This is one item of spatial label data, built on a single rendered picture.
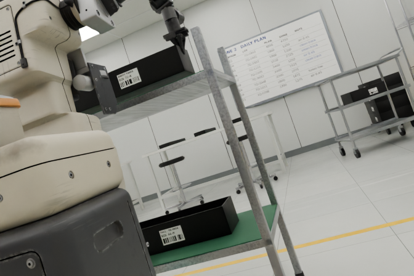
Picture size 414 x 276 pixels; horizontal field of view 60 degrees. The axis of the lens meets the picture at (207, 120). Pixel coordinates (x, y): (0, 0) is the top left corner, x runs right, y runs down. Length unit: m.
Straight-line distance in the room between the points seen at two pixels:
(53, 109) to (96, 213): 0.44
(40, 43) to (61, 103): 0.17
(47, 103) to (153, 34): 5.75
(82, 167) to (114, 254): 0.16
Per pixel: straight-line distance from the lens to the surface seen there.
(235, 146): 1.21
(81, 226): 0.60
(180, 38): 1.53
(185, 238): 1.49
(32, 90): 1.07
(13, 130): 0.81
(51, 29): 1.03
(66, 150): 0.62
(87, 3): 1.03
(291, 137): 6.08
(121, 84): 1.55
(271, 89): 6.07
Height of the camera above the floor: 0.72
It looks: 3 degrees up
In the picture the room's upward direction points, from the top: 19 degrees counter-clockwise
